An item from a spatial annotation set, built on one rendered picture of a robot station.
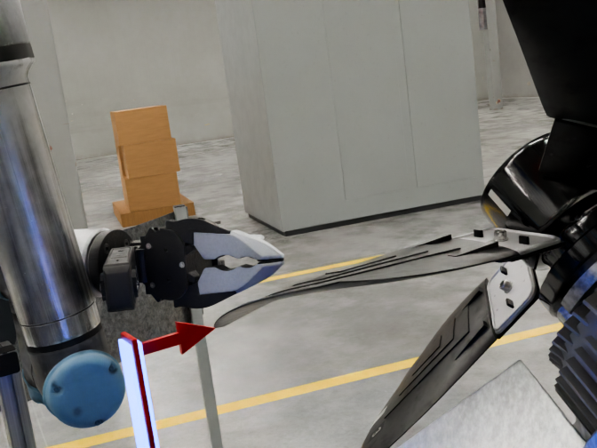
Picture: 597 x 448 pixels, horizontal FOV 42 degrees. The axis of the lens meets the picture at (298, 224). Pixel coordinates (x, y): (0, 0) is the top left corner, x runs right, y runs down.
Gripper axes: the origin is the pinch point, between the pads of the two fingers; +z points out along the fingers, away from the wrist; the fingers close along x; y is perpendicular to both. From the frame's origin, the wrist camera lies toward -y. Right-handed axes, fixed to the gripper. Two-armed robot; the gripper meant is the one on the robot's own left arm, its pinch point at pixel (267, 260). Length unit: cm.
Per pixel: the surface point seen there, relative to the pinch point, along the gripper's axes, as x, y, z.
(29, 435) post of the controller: 23.2, 9.4, -40.8
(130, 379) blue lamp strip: 4.3, -24.1, 0.4
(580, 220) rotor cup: -1.8, 6.7, 28.0
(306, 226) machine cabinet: 53, 566, -230
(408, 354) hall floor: 88, 287, -69
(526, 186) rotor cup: -5.2, 7.3, 23.5
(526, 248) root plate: -0.4, 0.3, 24.0
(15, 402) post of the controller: 18.7, 8.9, -42.0
